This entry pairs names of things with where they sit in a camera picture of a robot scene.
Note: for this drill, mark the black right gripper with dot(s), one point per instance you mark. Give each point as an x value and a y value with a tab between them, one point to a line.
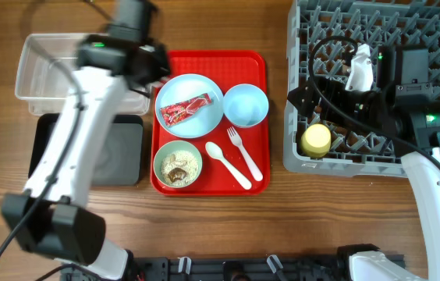
333	90

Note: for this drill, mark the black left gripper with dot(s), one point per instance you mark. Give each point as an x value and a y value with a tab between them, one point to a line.
163	67

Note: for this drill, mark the yellow cup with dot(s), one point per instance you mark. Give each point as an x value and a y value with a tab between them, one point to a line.
316	141

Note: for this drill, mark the red snack wrapper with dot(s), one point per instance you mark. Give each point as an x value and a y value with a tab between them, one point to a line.
179	112

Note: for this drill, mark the green bowl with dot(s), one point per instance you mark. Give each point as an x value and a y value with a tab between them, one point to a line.
171	147

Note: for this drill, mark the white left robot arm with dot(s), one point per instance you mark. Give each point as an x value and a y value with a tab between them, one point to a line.
49	217

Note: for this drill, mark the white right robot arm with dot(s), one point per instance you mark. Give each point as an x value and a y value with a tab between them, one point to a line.
363	262

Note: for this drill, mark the grey dishwasher rack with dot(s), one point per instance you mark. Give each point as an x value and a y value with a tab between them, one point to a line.
374	23

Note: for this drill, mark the light blue plate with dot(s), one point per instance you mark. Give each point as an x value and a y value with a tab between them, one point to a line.
185	87

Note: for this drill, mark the light blue bowl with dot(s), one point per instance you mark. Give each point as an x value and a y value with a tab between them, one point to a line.
245	105

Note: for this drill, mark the red serving tray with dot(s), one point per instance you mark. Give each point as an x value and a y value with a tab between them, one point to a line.
227	69

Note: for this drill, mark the white plastic fork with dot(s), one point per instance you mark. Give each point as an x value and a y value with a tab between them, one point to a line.
237	141

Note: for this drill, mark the clear plastic bin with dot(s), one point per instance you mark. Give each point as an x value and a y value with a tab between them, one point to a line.
38	80

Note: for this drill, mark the black tray bin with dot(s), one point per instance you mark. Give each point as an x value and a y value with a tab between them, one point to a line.
118	163

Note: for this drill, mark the white plastic spoon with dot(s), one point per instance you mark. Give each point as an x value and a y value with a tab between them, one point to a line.
215	152

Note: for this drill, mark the food scraps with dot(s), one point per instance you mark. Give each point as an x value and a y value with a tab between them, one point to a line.
179	168

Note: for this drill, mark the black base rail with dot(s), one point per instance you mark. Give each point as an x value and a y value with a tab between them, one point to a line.
313	267

